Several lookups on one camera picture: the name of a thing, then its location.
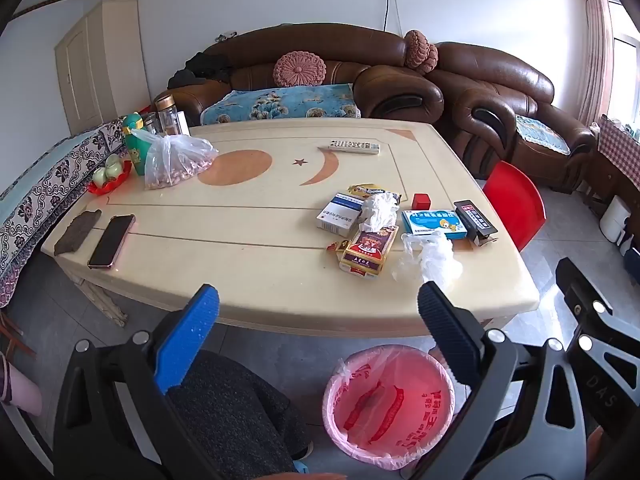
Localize red cigarette box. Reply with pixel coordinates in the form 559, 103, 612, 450
338, 225, 400, 277

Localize cream wooden coffee table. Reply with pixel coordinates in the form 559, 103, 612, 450
40, 119, 542, 338

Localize blue floral sofa cover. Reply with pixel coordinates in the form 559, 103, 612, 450
200, 84, 362, 126

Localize crumpled white plastic bag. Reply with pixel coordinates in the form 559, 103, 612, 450
359, 191, 400, 233

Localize red plastic stool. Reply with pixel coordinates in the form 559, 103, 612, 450
482, 161, 547, 253

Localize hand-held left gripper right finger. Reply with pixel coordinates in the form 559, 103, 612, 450
410, 281, 588, 480

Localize window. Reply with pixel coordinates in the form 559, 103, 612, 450
605, 0, 640, 126

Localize patterned floral blanket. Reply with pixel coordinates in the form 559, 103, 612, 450
0, 119, 130, 308

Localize brown leather armchair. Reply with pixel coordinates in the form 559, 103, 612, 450
427, 42, 598, 196

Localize dark textured wallet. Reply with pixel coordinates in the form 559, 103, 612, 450
53, 210, 102, 257

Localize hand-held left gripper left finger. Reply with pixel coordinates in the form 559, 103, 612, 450
52, 284, 221, 480

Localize brown wooden side table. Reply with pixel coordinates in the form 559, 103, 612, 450
580, 157, 631, 216

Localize blue armchair seat cover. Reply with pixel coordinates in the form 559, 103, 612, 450
515, 115, 572, 157

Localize pink curtain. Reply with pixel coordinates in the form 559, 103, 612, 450
580, 0, 616, 126

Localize cream cabinet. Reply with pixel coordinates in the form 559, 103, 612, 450
54, 0, 151, 136

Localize plastic bag of peanuts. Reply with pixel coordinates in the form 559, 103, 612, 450
131, 129, 220, 191

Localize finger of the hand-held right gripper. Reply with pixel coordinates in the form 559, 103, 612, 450
555, 257, 640, 441

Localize white remote control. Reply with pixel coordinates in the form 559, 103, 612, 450
327, 139, 381, 156

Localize brown leather sofa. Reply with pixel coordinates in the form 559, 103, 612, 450
150, 24, 446, 128

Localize glass bottle with copper lid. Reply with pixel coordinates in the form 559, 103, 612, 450
154, 94, 182, 137

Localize clear plastic bag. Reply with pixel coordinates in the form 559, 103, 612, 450
391, 230, 463, 286

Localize red checkered cloth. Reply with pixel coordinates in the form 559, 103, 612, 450
597, 115, 640, 186

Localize light blue medicine box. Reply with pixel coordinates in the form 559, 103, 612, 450
401, 207, 468, 240

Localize white and blue medicine box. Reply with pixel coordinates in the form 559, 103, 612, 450
316, 191, 366, 237

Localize black clothing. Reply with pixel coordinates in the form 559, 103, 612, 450
167, 51, 236, 90

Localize pink lined trash bin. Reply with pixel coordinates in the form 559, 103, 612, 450
321, 344, 457, 472

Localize red fruit plate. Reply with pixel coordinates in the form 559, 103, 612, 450
87, 160, 133, 196

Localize black smartphone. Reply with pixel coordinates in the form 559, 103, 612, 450
87, 214, 137, 271

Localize white appliance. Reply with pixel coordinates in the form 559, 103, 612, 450
600, 195, 632, 246

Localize black box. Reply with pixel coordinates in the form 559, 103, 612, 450
453, 200, 499, 247

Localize green children's water bottle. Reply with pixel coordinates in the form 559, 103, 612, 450
122, 114, 148, 177

